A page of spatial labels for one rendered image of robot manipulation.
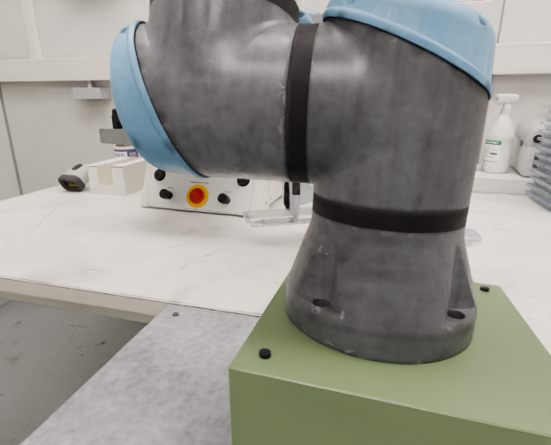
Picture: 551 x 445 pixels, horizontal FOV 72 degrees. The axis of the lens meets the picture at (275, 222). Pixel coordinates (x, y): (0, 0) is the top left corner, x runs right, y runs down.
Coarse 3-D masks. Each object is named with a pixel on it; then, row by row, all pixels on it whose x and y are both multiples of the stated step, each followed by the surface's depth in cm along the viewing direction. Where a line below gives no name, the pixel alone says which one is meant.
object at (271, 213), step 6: (258, 210) 78; (264, 210) 78; (270, 210) 78; (276, 210) 78; (282, 210) 78; (288, 210) 78; (300, 210) 78; (306, 210) 78; (246, 216) 74; (252, 216) 74; (258, 216) 74; (264, 216) 74; (270, 216) 74; (276, 216) 74
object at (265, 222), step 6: (252, 210) 78; (282, 216) 79; (288, 216) 74; (300, 216) 75; (306, 216) 75; (246, 222) 73; (252, 222) 73; (258, 222) 74; (264, 222) 75; (270, 222) 75; (276, 222) 75; (282, 222) 75; (288, 222) 76; (294, 222) 76; (300, 222) 76; (306, 222) 77
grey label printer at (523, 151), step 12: (528, 120) 125; (540, 120) 121; (516, 132) 133; (528, 132) 117; (540, 132) 113; (516, 144) 130; (528, 144) 116; (540, 144) 114; (516, 156) 128; (528, 156) 116; (516, 168) 127; (528, 168) 117
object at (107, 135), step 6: (102, 132) 78; (108, 132) 77; (114, 132) 77; (120, 132) 76; (102, 138) 78; (108, 138) 78; (114, 138) 77; (120, 138) 77; (126, 138) 76; (120, 144) 80; (126, 144) 77
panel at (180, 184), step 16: (176, 176) 100; (192, 176) 99; (176, 192) 100; (208, 192) 97; (224, 192) 96; (240, 192) 95; (176, 208) 99; (192, 208) 98; (208, 208) 96; (224, 208) 95; (240, 208) 94
